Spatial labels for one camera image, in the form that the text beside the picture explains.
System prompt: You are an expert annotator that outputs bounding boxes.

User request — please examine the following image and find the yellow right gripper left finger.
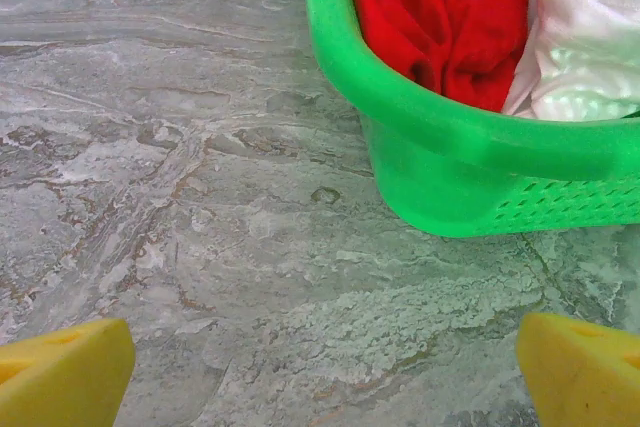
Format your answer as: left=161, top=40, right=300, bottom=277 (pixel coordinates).
left=0, top=317, right=137, bottom=427

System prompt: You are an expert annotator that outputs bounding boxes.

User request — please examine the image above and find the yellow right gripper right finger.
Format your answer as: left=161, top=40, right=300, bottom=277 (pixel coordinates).
left=515, top=311, right=640, bottom=427

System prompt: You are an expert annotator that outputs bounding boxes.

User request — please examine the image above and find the crumpled white t-shirt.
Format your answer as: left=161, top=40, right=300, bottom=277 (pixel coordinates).
left=500, top=0, right=640, bottom=123

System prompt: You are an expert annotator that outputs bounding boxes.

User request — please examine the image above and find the green plastic basket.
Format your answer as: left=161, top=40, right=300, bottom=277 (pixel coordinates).
left=301, top=0, right=640, bottom=240

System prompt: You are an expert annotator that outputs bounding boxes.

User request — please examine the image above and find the red t-shirt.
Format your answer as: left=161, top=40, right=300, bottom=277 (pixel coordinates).
left=339, top=0, right=531, bottom=114

